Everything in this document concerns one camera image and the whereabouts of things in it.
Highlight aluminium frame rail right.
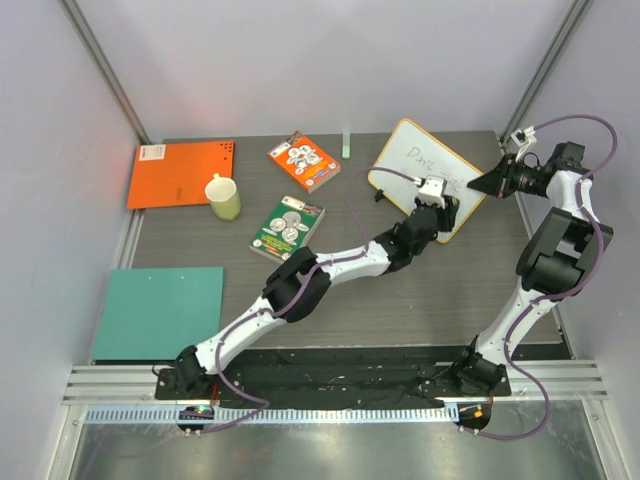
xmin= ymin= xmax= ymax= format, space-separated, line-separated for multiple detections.
xmin=498 ymin=0 xmax=594 ymax=147

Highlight aluminium frame rail left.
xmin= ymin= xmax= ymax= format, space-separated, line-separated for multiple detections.
xmin=58 ymin=0 xmax=150 ymax=144

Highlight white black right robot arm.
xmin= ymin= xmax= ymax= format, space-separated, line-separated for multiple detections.
xmin=451 ymin=142 xmax=613 ymax=396

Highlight green marker pen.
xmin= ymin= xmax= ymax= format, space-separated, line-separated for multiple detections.
xmin=341 ymin=130 xmax=351 ymax=159

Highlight aluminium frame rail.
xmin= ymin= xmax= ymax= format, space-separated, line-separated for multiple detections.
xmin=58 ymin=0 xmax=150 ymax=144
xmin=498 ymin=0 xmax=594 ymax=147

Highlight orange paperback book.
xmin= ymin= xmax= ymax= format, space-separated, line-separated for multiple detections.
xmin=267 ymin=131 xmax=341 ymax=193

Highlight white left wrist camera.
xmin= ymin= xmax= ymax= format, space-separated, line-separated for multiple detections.
xmin=417 ymin=176 xmax=447 ymax=209

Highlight teal board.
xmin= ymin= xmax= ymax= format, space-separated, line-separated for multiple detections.
xmin=92 ymin=267 xmax=224 ymax=362

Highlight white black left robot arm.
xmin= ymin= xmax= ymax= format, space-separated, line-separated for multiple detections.
xmin=174 ymin=195 xmax=459 ymax=399

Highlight green paperback book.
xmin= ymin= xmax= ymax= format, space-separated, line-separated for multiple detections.
xmin=249 ymin=195 xmax=326 ymax=263

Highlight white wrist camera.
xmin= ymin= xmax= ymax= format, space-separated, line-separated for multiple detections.
xmin=510 ymin=126 xmax=537 ymax=161
xmin=417 ymin=176 xmax=447 ymax=209

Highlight cream paper cup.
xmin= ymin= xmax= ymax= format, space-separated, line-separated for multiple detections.
xmin=204 ymin=174 xmax=241 ymax=221

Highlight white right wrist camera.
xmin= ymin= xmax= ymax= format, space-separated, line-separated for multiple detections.
xmin=510 ymin=126 xmax=537 ymax=161

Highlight yellow framed whiteboard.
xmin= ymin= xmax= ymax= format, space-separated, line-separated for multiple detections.
xmin=368 ymin=118 xmax=485 ymax=244

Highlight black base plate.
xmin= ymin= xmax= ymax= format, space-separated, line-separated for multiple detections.
xmin=154 ymin=346 xmax=511 ymax=411

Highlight slotted cable duct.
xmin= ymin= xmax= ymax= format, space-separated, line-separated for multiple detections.
xmin=85 ymin=403 xmax=459 ymax=426

